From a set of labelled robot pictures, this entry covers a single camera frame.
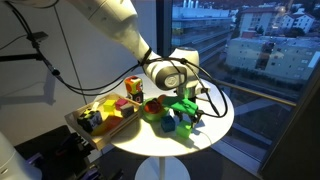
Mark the black yellow checkered soft cube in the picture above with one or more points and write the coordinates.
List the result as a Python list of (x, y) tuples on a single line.
[(89, 120)]

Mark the black white soft cube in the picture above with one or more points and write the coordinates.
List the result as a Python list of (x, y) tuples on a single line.
[(136, 97)]

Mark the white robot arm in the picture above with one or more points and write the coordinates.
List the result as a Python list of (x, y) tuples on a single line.
[(113, 16)]

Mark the magenta block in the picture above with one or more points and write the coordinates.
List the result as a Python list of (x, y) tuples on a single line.
[(121, 103)]

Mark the blue block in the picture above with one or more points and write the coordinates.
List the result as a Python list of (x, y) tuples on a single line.
[(168, 124)]

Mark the orange numbered soft cube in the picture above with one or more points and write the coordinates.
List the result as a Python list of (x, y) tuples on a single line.
[(132, 85)]

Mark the white table pedestal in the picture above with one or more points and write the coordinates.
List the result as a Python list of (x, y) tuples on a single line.
[(161, 170)]

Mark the orange block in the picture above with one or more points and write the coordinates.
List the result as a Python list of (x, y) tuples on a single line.
[(114, 122)]

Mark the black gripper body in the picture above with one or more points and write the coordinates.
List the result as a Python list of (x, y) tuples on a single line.
[(188, 116)]

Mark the dark window frame post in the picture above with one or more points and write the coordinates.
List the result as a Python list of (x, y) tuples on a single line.
[(164, 26)]

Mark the red apple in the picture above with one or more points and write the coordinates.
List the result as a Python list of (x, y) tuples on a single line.
[(153, 106)]

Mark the yellow-green block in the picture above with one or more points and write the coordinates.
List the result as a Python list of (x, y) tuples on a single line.
[(109, 105)]

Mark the wooden tray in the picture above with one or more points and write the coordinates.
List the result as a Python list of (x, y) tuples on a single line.
[(100, 141)]

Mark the gray block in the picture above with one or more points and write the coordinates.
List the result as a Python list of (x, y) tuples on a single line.
[(127, 110)]

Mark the gray apartment building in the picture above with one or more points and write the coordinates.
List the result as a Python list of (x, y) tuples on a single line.
[(273, 56)]

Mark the orange fruit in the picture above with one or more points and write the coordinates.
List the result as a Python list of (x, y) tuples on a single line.
[(161, 98)]

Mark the green block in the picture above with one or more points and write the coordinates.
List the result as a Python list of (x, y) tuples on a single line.
[(184, 130)]

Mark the green bowl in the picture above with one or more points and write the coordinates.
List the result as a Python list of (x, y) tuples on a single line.
[(150, 116)]

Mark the black camera stand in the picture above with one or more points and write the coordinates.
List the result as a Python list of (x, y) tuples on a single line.
[(38, 36)]

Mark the wooden balcony handrail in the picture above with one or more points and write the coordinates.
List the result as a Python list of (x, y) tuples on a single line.
[(256, 94)]

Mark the black robot cart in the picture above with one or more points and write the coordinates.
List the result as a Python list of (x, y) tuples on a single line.
[(50, 150)]

